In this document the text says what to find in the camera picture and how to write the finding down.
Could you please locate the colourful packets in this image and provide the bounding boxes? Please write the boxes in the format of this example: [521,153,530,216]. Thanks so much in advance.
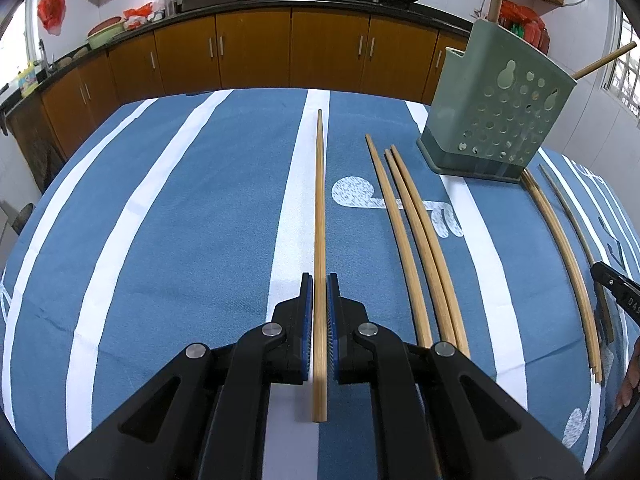
[500,15,551,56]

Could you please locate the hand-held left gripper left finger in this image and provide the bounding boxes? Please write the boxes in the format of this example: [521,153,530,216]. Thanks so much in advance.
[55,271,315,480]

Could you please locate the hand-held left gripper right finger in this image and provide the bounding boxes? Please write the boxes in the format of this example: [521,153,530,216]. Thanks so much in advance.
[326,272,586,480]

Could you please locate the blue white striped tablecloth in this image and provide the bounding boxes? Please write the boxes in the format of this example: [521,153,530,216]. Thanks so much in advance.
[0,89,640,480]

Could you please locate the green perforated chopstick holder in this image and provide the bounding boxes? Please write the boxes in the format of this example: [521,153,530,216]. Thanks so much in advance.
[416,17,577,184]

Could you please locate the yellow detergent bottle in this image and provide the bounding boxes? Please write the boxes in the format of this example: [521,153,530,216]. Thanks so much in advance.
[17,62,40,97]

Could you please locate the barred window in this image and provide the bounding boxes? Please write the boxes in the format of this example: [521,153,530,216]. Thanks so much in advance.
[602,2,640,116]

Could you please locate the green plastic basin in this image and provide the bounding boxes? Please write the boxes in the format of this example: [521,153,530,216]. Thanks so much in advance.
[86,22,126,51]

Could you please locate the wooden base cabinets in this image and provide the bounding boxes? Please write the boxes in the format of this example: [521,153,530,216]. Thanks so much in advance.
[5,7,473,161]

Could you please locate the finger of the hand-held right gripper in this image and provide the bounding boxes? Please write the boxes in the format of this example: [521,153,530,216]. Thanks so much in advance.
[590,261,640,328]

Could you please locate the brown potatoes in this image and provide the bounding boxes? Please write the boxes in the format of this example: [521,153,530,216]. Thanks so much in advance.
[52,46,90,68]

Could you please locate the bright window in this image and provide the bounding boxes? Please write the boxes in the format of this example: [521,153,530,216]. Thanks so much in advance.
[0,0,43,91]

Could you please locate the person's right hand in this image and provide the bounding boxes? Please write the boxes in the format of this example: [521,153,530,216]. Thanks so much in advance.
[615,337,640,409]

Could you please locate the red white plastic bag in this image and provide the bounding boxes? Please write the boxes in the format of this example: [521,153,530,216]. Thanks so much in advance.
[122,2,155,30]

